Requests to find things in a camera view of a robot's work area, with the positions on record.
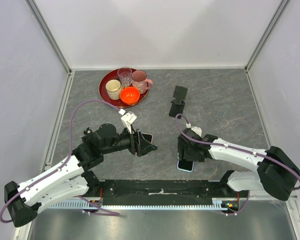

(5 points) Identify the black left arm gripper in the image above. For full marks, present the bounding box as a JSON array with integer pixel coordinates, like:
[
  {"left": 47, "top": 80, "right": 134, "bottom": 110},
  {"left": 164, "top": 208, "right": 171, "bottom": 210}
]
[{"left": 102, "top": 123, "right": 158, "bottom": 157}]

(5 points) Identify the blue case phone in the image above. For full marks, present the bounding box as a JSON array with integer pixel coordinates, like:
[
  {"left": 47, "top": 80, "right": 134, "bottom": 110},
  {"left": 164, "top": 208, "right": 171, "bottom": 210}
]
[{"left": 177, "top": 160, "right": 195, "bottom": 173}]

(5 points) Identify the black folding phone stand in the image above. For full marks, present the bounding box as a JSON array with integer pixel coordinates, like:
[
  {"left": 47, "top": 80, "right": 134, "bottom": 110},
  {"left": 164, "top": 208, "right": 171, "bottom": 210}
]
[{"left": 168, "top": 85, "right": 188, "bottom": 118}]

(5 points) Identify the beige case phone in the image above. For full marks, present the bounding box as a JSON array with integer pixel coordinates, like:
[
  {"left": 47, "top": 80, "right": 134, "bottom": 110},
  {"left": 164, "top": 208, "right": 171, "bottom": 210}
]
[{"left": 142, "top": 133, "right": 153, "bottom": 143}]

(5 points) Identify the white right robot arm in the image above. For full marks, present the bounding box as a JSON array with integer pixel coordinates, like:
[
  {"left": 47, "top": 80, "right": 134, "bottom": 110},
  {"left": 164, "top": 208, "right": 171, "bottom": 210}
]
[{"left": 177, "top": 128, "right": 300, "bottom": 201}]

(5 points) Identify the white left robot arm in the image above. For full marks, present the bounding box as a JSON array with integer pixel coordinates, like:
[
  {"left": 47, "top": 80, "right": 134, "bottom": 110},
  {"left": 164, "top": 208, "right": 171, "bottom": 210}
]
[{"left": 4, "top": 123, "right": 158, "bottom": 228}]

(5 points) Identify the orange plastic bowl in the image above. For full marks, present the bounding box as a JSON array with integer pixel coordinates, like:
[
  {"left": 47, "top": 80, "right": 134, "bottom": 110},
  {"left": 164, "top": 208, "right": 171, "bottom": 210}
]
[{"left": 120, "top": 86, "right": 140, "bottom": 105}]

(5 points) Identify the cream ceramic cup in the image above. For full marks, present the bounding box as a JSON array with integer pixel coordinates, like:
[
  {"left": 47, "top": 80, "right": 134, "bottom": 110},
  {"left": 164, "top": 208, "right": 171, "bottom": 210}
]
[{"left": 105, "top": 79, "right": 122, "bottom": 100}]

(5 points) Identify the pink mug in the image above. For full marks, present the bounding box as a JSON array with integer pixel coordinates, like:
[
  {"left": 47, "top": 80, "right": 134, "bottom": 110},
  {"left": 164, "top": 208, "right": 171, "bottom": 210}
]
[{"left": 131, "top": 70, "right": 154, "bottom": 94}]

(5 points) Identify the clear drinking glass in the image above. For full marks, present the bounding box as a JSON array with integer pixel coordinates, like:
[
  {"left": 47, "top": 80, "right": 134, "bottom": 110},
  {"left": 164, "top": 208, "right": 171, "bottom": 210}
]
[{"left": 117, "top": 67, "right": 132, "bottom": 88}]

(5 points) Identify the red round tray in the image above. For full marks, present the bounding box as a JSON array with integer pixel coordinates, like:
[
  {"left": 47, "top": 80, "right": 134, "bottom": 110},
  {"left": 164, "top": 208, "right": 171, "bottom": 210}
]
[{"left": 98, "top": 68, "right": 149, "bottom": 109}]

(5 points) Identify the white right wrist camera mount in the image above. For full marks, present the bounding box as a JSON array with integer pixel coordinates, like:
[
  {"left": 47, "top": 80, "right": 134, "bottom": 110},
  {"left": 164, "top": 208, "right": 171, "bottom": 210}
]
[{"left": 184, "top": 126, "right": 202, "bottom": 138}]

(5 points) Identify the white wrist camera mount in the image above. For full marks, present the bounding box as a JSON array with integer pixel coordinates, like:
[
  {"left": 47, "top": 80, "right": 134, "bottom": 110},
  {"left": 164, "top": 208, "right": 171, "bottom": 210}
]
[
  {"left": 118, "top": 109, "right": 137, "bottom": 134},
  {"left": 184, "top": 126, "right": 202, "bottom": 138}
]

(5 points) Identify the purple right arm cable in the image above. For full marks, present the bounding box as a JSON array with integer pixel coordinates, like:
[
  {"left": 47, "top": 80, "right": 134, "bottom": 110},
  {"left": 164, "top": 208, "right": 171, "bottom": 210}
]
[{"left": 175, "top": 113, "right": 300, "bottom": 192}]

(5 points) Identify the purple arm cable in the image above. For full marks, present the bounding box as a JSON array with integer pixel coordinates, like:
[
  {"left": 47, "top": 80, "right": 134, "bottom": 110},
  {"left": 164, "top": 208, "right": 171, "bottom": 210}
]
[
  {"left": 0, "top": 99, "right": 122, "bottom": 223},
  {"left": 175, "top": 113, "right": 300, "bottom": 192}
]

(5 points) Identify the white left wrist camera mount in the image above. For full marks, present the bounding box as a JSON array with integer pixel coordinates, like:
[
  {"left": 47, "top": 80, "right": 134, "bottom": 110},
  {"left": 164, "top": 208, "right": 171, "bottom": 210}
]
[{"left": 118, "top": 109, "right": 137, "bottom": 134}]

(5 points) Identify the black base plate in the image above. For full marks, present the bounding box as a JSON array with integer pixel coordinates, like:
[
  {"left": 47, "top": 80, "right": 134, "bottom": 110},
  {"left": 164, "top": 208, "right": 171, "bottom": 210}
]
[{"left": 83, "top": 179, "right": 248, "bottom": 204}]

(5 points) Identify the slotted cable duct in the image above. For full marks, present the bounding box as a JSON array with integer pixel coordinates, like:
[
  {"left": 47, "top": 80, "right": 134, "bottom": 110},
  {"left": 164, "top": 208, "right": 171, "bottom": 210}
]
[{"left": 48, "top": 198, "right": 227, "bottom": 211}]

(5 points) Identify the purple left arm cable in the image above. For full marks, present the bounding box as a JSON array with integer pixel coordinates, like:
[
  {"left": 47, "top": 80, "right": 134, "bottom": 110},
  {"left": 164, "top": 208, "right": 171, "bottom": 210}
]
[{"left": 0, "top": 99, "right": 122, "bottom": 223}]

